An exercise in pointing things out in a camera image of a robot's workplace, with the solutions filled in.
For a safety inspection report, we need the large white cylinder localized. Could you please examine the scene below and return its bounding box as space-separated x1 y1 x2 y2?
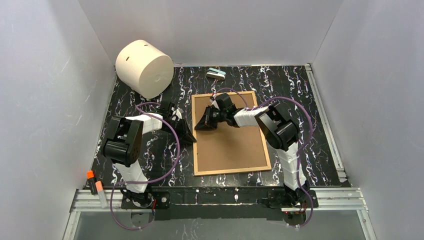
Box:
115 39 174 99

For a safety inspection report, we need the peach cap glue stick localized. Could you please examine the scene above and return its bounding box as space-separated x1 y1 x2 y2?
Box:
95 181 108 209

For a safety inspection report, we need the light wooden picture frame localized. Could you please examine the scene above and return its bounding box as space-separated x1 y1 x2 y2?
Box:
191 90 273 177

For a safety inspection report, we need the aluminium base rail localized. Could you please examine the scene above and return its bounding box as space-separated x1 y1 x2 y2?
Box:
63 186 376 240

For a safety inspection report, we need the orange cap black marker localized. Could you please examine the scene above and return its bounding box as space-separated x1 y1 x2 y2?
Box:
86 170 98 195

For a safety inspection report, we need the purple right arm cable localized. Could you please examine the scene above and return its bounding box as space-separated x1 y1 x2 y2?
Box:
211 87 315 228

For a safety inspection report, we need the teal white stapler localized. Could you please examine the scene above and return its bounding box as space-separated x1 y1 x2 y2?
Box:
205 68 226 80

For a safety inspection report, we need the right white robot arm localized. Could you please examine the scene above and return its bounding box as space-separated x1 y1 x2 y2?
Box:
194 93 309 192

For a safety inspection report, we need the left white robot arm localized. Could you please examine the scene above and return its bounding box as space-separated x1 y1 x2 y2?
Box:
100 101 197 194

